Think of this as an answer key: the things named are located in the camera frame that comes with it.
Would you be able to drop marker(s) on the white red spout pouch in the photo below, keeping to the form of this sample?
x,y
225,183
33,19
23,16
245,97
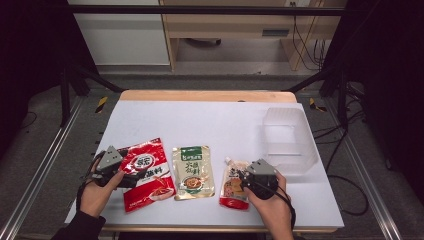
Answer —
x,y
231,195

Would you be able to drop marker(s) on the black frame crossbar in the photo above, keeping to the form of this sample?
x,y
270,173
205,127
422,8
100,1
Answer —
x,y
200,10

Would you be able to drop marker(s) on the white cabinet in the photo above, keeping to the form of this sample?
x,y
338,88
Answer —
x,y
123,40

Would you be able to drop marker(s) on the person's right hand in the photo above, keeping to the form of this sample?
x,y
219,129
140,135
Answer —
x,y
275,210

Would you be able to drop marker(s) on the yellow black tape strip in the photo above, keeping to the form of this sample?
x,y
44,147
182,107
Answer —
x,y
313,104
101,104

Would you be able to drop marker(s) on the black curtain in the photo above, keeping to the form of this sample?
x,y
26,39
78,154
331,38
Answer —
x,y
26,50
393,66

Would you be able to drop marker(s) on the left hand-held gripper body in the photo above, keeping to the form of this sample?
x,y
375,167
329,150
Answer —
x,y
110,160

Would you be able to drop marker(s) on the wooden table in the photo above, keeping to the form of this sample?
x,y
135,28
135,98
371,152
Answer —
x,y
206,96

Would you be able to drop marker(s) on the person's left hand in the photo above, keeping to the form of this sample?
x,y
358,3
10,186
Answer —
x,y
96,198

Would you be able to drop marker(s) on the wooden desk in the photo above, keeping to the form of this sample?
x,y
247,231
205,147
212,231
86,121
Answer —
x,y
226,23

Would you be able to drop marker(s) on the red sauce packet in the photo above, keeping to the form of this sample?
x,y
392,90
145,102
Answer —
x,y
160,150

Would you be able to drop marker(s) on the beige green-topped sauce packet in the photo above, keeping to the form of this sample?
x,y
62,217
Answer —
x,y
193,173

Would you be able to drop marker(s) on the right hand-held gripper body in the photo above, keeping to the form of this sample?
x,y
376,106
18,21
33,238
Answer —
x,y
263,168

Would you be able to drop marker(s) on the clear plastic container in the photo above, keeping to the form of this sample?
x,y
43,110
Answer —
x,y
290,133

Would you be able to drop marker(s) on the black metal stand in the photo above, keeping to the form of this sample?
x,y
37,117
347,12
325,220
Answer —
x,y
341,100
64,100

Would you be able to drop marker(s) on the grey desk label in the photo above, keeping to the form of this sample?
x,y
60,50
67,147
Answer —
x,y
275,32

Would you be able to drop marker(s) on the white table cover board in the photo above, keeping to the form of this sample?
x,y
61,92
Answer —
x,y
206,126

